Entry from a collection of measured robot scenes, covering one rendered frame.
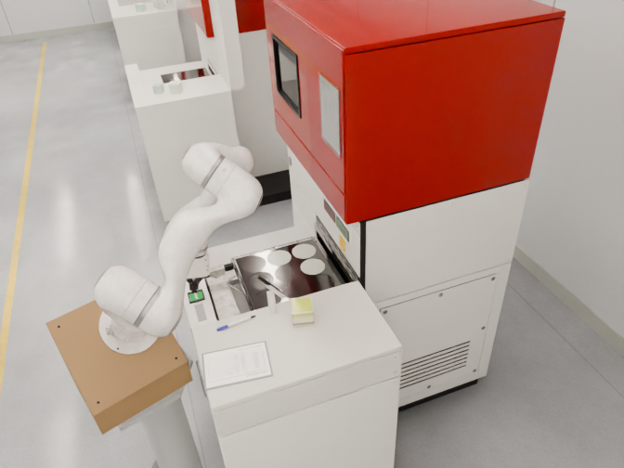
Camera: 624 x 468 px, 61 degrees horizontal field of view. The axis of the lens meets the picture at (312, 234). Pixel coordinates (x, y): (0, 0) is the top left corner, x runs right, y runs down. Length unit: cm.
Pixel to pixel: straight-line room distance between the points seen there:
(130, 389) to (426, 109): 127
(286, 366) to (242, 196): 61
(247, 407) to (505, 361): 174
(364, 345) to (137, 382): 72
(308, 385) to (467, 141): 95
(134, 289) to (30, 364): 207
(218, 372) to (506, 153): 123
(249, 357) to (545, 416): 165
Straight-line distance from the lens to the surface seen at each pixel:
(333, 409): 186
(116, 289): 143
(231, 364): 174
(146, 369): 183
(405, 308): 220
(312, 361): 172
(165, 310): 142
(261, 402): 170
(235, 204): 136
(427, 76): 169
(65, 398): 318
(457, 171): 192
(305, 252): 222
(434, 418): 279
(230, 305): 206
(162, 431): 214
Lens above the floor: 228
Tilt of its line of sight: 36 degrees down
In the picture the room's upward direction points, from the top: 3 degrees counter-clockwise
